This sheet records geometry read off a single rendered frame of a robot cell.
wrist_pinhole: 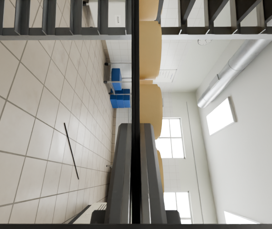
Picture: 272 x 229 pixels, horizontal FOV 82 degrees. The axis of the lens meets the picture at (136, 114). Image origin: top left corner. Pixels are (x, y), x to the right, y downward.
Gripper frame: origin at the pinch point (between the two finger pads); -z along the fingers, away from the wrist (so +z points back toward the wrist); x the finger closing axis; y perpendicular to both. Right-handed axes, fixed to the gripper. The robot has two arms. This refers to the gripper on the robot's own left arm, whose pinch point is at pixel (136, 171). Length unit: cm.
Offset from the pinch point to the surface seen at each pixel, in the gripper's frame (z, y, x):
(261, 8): -57, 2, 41
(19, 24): -55, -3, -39
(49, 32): -54, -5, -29
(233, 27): -54, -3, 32
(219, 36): -54, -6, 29
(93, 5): -268, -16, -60
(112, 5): -268, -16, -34
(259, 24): -55, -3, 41
